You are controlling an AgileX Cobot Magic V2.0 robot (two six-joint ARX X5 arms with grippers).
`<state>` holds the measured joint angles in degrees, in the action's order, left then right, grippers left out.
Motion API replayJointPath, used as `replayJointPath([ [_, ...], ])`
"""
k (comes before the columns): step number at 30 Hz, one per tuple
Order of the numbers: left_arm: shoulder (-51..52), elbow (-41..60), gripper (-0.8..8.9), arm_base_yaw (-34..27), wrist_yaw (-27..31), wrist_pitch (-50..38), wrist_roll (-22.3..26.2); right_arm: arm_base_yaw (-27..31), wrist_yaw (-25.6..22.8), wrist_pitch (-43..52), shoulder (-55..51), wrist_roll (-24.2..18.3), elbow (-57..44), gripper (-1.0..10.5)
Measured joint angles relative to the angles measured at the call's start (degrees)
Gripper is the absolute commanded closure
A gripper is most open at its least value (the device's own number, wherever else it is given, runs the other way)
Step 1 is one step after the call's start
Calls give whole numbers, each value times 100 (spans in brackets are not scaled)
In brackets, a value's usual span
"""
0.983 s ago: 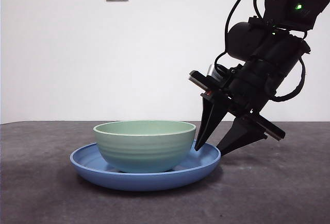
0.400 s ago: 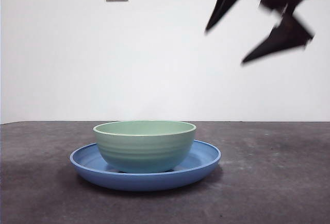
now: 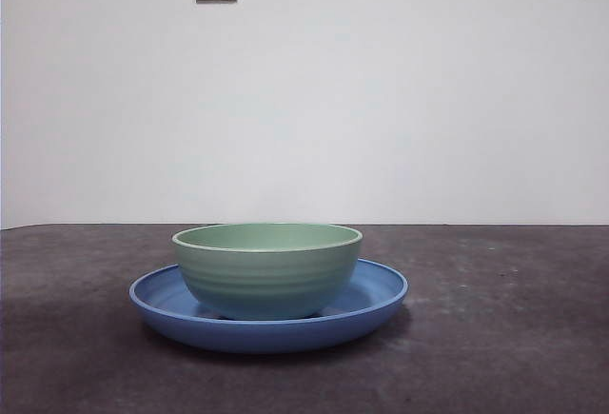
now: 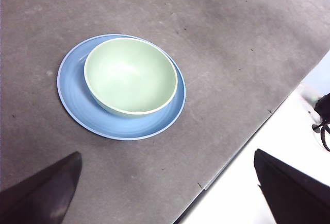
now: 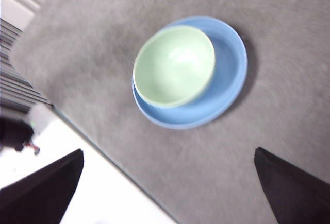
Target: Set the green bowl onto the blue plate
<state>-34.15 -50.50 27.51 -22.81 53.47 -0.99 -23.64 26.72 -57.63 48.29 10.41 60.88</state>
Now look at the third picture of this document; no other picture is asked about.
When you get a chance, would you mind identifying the green ribbed bowl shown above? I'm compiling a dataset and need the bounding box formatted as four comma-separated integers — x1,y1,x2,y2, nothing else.
171,222,363,320

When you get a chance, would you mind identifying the blue round plate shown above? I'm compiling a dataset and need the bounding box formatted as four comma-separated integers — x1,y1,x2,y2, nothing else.
128,257,410,356

